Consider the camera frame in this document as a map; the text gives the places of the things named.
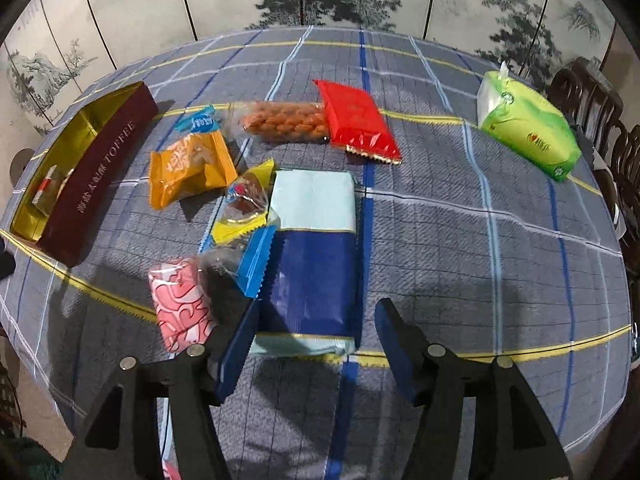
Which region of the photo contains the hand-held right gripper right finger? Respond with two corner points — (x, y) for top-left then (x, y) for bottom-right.
(374, 298), (573, 480)

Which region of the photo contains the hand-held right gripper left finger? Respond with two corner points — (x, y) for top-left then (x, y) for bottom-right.
(62, 301), (262, 480)

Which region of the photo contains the pink patterned snack packet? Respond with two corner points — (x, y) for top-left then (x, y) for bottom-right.
(148, 256), (218, 353)

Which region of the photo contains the large blue and teal packet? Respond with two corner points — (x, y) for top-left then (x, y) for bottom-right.
(250, 169), (362, 358)

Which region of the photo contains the orange snack packet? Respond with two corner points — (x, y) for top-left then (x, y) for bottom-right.
(149, 132), (238, 210)

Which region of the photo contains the maroon tin box gold inside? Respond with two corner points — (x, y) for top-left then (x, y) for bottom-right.
(9, 81), (159, 267)

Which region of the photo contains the light blue candy packet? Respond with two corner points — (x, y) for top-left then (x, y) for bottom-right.
(174, 105), (223, 135)

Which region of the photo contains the clear bag of peanuts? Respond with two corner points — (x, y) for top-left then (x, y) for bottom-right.
(227, 101), (332, 143)

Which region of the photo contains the blue clear snack packet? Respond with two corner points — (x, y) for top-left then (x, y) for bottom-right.
(197, 227), (278, 298)

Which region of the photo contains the grey plaid tablecloth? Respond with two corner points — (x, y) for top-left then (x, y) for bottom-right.
(0, 27), (633, 480)

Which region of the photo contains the yellow clear candy packet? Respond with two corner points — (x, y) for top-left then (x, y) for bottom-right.
(209, 159), (279, 247)

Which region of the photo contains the red label clear snack packet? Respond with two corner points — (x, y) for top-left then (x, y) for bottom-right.
(31, 166), (76, 217)

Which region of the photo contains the green tissue pack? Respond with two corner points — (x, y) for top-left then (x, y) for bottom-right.
(476, 62), (582, 182)

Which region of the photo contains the dark wooden chair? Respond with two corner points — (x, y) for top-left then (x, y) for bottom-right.
(547, 57), (623, 128)
(595, 125), (640, 276)

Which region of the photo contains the round grey stone disc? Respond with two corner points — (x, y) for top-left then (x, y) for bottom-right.
(9, 149), (35, 181)

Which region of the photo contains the painted folding screen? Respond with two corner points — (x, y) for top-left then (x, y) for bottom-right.
(0, 0), (618, 136)

